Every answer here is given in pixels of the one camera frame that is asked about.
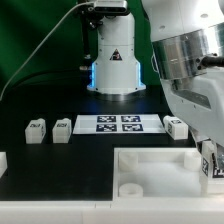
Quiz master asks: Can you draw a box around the white sheet with tags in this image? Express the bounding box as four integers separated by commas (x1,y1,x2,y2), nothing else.
73,114,165,134

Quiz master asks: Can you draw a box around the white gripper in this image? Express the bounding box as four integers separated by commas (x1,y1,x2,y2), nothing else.
161,68,224,169

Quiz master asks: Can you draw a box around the black camera on stand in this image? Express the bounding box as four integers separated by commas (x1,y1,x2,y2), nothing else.
74,0,130,20

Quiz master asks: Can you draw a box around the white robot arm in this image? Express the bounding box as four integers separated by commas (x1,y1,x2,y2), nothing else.
88,0,224,169

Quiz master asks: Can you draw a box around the grey cable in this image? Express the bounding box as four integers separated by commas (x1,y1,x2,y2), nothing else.
0,2,88,101

